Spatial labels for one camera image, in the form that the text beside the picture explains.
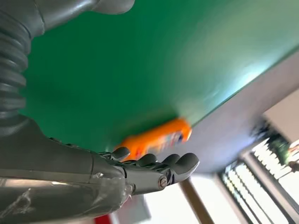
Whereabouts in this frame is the window with blinds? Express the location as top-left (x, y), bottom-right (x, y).
top-left (219, 136), bottom-right (299, 224)

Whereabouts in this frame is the brown wooden post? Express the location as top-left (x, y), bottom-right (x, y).
top-left (179, 178), bottom-right (214, 224)

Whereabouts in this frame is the red and white sign stand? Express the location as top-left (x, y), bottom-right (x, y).
top-left (94, 194), bottom-right (152, 224)

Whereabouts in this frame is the orange bottle with blue label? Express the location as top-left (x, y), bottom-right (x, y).
top-left (116, 118), bottom-right (193, 161)

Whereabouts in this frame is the green table mat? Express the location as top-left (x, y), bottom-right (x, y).
top-left (20, 0), bottom-right (299, 155)

